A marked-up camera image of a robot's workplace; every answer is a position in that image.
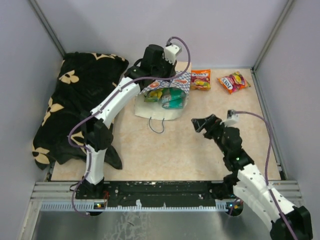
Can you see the teal Fox's candy packet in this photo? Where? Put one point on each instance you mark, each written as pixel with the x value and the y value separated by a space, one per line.
pixel 173 93

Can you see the left aluminium corner post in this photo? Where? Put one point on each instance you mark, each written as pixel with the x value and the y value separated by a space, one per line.
pixel 50 30

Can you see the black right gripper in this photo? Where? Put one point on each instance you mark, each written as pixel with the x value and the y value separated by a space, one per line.
pixel 210 123

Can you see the green snack packet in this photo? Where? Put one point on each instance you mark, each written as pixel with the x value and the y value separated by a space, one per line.
pixel 153 96

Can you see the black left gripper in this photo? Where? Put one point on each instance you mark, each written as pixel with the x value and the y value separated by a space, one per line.
pixel 171 71

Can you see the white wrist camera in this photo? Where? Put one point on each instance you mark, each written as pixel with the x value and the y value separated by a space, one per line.
pixel 231 119
pixel 171 52

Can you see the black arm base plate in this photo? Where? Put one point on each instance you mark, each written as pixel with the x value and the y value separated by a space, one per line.
pixel 173 200

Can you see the aluminium corner post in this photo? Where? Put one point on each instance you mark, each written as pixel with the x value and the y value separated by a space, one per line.
pixel 50 30
pixel 274 32

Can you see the aluminium frame rail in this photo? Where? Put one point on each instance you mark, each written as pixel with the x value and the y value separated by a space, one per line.
pixel 63 190

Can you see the white slotted cable duct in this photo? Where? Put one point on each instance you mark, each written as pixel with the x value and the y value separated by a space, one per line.
pixel 100 206

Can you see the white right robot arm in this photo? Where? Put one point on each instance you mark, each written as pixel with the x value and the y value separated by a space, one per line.
pixel 283 219

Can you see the orange Fox's candy packet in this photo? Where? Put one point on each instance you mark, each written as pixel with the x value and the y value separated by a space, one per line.
pixel 233 82

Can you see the right aluminium corner post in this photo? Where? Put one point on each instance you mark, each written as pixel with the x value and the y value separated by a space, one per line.
pixel 274 32

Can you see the blue checkered paper bag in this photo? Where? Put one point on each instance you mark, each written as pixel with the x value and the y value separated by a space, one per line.
pixel 154 111

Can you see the orange striped snack packet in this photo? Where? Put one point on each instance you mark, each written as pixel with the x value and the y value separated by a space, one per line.
pixel 201 80

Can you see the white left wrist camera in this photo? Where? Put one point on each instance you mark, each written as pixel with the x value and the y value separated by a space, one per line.
pixel 171 52

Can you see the black floral plush blanket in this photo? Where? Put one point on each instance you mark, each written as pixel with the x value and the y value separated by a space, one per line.
pixel 84 81

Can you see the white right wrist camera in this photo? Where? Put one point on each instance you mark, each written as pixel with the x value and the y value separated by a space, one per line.
pixel 231 119

